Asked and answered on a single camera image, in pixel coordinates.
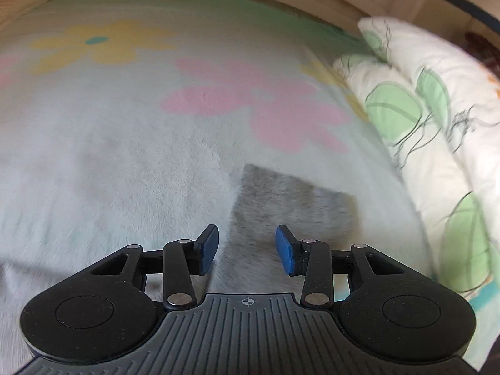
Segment pastel floral blanket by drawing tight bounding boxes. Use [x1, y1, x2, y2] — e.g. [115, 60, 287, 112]
[0, 0, 493, 372]

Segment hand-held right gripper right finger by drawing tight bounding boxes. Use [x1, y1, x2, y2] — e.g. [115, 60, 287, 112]
[275, 224, 405, 308]

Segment dark brown cloth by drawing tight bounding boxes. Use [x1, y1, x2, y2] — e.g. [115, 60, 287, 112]
[464, 30, 500, 73]

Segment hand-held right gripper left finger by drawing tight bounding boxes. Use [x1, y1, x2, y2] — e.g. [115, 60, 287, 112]
[91, 224, 220, 309]

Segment grey pants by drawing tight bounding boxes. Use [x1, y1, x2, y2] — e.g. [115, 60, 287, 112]
[211, 163, 358, 295]

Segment dark blue bar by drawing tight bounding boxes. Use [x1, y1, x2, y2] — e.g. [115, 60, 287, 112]
[427, 0, 500, 22]

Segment white green leaf-print duvet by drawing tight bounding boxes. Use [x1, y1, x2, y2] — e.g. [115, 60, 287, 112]
[332, 16, 500, 305]

